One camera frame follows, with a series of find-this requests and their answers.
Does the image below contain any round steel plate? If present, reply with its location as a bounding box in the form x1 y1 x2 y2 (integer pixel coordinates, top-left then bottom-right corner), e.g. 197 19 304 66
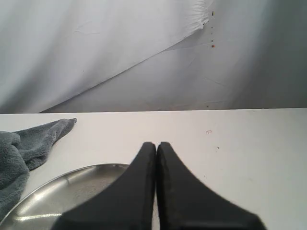
0 164 128 230

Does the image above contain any white backdrop cloth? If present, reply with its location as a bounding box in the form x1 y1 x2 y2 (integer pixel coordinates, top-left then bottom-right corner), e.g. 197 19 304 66
0 0 307 114

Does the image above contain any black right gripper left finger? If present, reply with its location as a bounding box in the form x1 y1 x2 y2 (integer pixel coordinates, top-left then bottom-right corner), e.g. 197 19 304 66
52 142 155 230

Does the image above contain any grey fluffy towel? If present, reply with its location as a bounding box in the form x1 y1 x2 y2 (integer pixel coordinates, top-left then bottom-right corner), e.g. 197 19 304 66
0 118 77 218

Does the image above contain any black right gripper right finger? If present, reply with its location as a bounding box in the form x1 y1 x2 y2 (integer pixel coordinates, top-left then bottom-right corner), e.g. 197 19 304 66
156 142 266 230

